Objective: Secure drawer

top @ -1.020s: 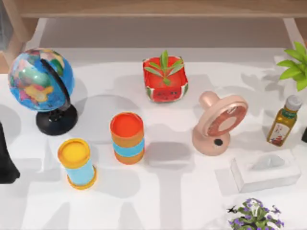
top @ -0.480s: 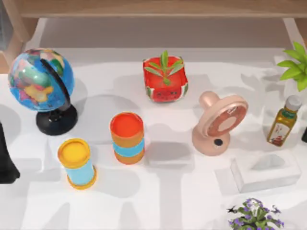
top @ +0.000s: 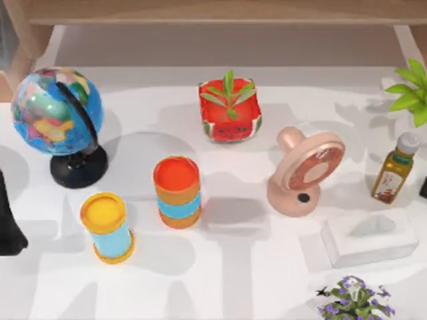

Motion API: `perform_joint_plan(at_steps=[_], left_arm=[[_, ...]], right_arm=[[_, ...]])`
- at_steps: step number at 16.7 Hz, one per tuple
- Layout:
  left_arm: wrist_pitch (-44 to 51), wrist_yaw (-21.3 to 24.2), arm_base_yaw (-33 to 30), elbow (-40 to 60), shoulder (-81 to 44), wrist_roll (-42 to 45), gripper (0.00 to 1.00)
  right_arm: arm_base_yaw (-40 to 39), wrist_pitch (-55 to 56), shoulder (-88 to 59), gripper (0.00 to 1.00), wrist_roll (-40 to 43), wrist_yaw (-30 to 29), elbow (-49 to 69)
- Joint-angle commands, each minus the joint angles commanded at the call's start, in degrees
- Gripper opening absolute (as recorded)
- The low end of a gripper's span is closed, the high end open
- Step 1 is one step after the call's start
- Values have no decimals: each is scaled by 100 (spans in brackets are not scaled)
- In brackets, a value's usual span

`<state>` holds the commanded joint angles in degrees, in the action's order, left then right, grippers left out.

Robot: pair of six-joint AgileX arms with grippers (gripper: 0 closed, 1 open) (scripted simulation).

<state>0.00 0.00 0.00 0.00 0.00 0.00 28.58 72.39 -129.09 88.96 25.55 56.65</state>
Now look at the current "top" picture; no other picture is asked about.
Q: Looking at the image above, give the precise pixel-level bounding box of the wooden shelf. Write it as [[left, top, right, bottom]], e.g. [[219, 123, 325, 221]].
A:
[[0, 0, 427, 101]]

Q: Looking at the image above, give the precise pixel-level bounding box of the orange and blue can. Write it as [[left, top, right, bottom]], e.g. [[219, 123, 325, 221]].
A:
[[153, 155, 203, 230]]

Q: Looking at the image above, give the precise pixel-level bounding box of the watermelon plant pot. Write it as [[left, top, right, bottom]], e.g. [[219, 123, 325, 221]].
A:
[[198, 69, 263, 144]]

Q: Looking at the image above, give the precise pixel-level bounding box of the pink desk fan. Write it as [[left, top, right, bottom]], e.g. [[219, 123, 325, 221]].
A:
[[266, 126, 347, 218]]

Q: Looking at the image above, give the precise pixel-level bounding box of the blue globe on black stand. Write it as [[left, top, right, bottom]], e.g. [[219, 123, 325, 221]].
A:
[[10, 66, 110, 189]]

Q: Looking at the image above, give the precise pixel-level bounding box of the yellow and blue can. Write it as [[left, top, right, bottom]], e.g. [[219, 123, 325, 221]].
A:
[[79, 192, 137, 266]]

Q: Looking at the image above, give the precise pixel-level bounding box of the white tissue box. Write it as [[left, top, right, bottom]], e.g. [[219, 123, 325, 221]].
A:
[[320, 214, 420, 269]]

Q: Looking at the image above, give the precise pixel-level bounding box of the purple flower plant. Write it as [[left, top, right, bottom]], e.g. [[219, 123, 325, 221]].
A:
[[316, 275, 397, 320]]

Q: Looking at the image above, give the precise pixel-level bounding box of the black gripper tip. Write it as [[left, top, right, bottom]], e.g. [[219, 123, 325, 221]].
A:
[[0, 169, 29, 257]]

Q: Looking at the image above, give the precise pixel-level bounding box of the yellow oil bottle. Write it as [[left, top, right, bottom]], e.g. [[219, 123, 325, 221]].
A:
[[370, 131, 422, 205]]

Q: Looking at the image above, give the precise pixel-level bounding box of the bright green leafy plant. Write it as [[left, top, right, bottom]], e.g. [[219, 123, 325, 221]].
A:
[[384, 58, 427, 128]]

